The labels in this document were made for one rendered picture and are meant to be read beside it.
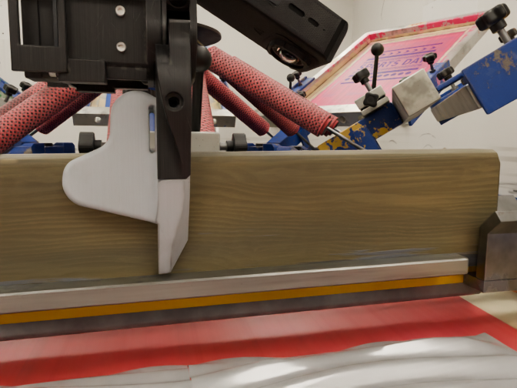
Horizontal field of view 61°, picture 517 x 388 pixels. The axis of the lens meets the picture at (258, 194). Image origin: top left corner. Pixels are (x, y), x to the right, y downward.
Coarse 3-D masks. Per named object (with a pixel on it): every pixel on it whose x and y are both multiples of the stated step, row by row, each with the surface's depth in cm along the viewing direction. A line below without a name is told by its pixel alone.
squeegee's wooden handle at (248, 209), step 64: (0, 192) 22; (64, 192) 22; (192, 192) 24; (256, 192) 24; (320, 192) 25; (384, 192) 26; (448, 192) 27; (0, 256) 22; (64, 256) 23; (128, 256) 23; (192, 256) 24; (256, 256) 25; (320, 256) 26; (384, 256) 27
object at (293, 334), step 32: (224, 320) 28; (256, 320) 28; (288, 320) 28; (320, 320) 29; (352, 320) 29; (384, 320) 29; (416, 320) 29; (448, 320) 29; (480, 320) 29; (192, 352) 24; (224, 352) 24; (256, 352) 24; (288, 352) 24; (320, 352) 24
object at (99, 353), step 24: (48, 336) 26; (72, 336) 26; (96, 336) 26; (120, 336) 26; (144, 336) 26; (168, 336) 26; (0, 360) 23; (24, 360) 23; (48, 360) 23; (72, 360) 23; (96, 360) 23; (120, 360) 23; (144, 360) 23; (168, 360) 23; (0, 384) 21; (24, 384) 21
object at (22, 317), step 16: (320, 288) 27; (336, 288) 28; (352, 288) 28; (368, 288) 28; (384, 288) 28; (128, 304) 25; (144, 304) 25; (160, 304) 25; (176, 304) 25; (192, 304) 26; (208, 304) 26; (0, 320) 23; (16, 320) 23; (32, 320) 24
